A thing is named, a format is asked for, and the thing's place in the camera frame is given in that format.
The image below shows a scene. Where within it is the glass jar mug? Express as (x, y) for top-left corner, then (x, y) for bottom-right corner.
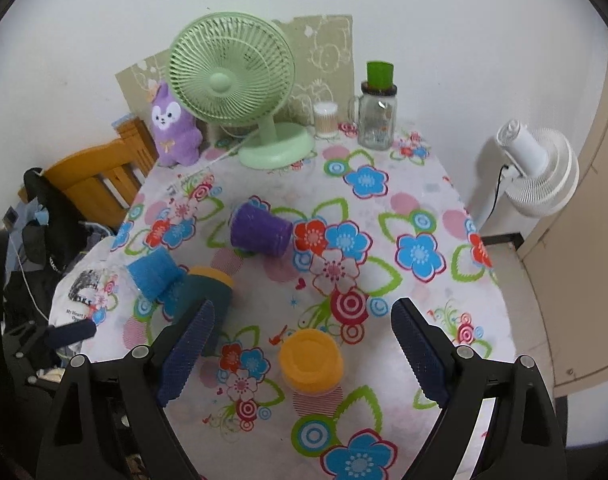
(347, 82), (399, 151)

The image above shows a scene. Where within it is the dark clothes pile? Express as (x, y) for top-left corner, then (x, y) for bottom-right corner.
(4, 167), (109, 321)

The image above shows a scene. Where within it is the blue ribbed cup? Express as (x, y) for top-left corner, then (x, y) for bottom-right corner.
(127, 249), (187, 301)

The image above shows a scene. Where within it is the purple plush toy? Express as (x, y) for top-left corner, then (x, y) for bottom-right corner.
(148, 81), (203, 167)

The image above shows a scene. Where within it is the wooden chair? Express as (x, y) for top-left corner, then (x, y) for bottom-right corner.
(18, 119), (159, 236)

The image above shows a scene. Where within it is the white floor fan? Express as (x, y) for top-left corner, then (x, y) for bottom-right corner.
(495, 119), (580, 218)

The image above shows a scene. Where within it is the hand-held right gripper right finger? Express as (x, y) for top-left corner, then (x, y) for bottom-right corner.
(390, 298), (569, 480)

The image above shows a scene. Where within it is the white printed plastic bag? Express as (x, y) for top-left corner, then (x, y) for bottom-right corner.
(54, 255), (129, 341)

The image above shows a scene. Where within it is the cotton swab container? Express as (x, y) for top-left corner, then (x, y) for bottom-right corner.
(313, 102), (339, 139)

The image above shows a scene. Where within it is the white fan cable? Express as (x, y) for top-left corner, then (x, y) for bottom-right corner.
(181, 135), (255, 181)

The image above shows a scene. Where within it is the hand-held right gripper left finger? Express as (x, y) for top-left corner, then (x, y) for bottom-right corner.
(36, 298), (215, 480)

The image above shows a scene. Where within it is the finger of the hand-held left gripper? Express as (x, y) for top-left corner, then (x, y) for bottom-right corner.
(2, 320), (97, 367)

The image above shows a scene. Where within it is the black fan cable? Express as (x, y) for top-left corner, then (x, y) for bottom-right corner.
(476, 164), (510, 233)

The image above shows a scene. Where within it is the dark green cup yellow rim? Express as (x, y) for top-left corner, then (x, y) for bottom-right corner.
(171, 266), (235, 356)

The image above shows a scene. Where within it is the purple ribbed cup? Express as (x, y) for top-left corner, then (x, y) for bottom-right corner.
(229, 202), (293, 257)

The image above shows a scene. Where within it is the beige printed board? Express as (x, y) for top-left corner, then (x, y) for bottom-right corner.
(115, 14), (357, 136)

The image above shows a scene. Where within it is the floral tablecloth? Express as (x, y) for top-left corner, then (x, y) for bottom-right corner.
(54, 120), (515, 480)

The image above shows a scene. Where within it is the green desk fan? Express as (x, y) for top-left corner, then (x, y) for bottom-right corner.
(169, 14), (315, 170)

